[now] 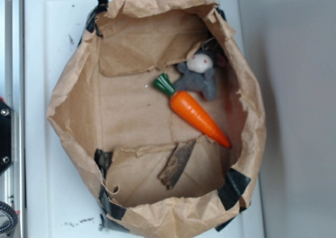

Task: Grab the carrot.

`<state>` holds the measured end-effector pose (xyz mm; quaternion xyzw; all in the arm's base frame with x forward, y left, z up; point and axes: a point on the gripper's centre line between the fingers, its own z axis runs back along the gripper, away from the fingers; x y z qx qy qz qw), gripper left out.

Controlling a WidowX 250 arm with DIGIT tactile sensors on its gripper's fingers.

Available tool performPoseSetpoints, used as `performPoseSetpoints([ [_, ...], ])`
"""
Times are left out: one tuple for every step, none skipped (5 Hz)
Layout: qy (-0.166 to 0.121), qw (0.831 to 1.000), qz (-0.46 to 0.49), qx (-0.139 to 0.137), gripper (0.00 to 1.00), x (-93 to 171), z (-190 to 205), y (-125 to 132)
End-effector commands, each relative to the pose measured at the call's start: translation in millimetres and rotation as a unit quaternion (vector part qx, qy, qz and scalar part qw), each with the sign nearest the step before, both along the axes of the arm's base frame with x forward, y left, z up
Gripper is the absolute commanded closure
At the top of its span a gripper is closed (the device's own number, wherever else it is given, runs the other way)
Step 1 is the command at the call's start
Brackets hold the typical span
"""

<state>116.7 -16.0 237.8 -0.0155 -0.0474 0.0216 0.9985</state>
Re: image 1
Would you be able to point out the brown paper bag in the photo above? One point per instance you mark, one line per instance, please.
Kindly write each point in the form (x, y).
(153, 174)

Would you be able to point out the aluminium frame rail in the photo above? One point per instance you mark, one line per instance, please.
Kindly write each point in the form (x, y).
(12, 90)

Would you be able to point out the grey plush bunny toy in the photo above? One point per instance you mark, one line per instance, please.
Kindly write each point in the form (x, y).
(198, 73)

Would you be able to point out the black metal bracket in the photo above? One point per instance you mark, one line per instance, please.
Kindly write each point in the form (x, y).
(6, 136)

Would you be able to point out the orange toy carrot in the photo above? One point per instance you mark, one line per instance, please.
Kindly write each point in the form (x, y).
(187, 108)

